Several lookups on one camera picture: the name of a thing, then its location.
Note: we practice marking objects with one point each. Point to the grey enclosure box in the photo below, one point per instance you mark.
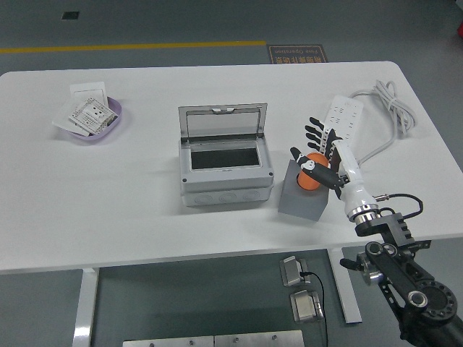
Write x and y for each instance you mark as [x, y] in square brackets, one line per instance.
[224, 184]

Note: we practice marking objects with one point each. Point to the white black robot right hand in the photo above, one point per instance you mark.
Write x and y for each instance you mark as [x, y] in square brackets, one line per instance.
[356, 188]

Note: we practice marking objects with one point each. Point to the grey cube with round hole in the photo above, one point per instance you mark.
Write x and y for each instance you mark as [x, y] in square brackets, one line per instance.
[300, 206]

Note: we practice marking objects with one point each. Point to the brown floor sign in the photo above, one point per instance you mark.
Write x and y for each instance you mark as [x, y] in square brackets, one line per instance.
[296, 54]

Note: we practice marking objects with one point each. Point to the grey metal base plate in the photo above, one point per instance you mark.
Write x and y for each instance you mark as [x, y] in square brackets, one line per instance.
[166, 342]
[258, 339]

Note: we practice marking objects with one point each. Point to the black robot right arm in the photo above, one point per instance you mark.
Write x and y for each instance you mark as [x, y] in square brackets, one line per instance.
[408, 274]

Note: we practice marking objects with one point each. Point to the plain white switch plate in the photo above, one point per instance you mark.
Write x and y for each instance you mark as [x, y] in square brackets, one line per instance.
[88, 90]

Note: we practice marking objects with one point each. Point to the silver foot pedal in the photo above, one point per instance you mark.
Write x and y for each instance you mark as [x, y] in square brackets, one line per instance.
[291, 271]
[304, 307]

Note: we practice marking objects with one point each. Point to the purple plastic tray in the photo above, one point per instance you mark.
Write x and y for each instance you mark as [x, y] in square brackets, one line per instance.
[108, 132]

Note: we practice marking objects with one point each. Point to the white printed socket panel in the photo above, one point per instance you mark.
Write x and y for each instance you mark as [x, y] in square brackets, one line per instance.
[90, 115]

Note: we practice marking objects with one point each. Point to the white table leg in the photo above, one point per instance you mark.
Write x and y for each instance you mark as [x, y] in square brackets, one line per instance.
[347, 296]
[85, 307]

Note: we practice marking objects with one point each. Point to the white flat wall plate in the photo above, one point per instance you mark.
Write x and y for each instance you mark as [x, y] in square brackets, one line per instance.
[61, 121]

